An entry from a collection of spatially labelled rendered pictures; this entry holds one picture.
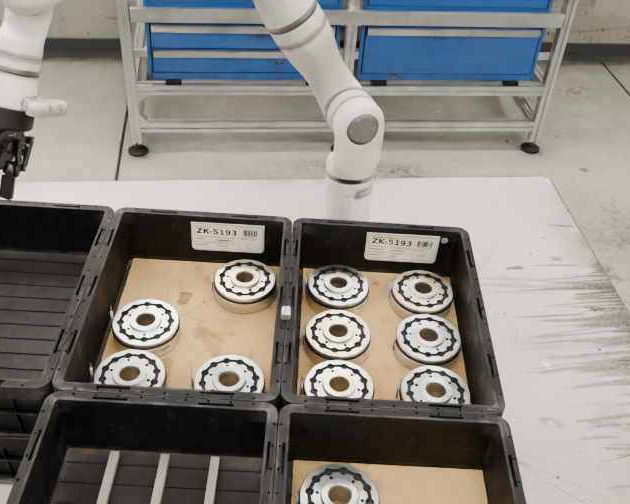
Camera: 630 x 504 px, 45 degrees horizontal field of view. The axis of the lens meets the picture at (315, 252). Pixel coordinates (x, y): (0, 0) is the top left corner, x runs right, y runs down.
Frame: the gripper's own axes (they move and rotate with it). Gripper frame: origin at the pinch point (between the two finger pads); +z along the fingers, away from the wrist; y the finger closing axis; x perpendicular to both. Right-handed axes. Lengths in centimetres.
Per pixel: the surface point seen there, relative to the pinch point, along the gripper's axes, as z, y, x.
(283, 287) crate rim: 0.9, -1.0, 47.8
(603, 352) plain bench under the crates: 5, -32, 104
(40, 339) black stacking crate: 19.0, 5.2, 14.0
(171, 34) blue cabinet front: -21, -170, -40
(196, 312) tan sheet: 11.3, -5.9, 34.3
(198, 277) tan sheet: 8.1, -13.3, 31.4
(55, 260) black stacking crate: 12.3, -11.0, 6.5
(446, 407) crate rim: 5, 14, 75
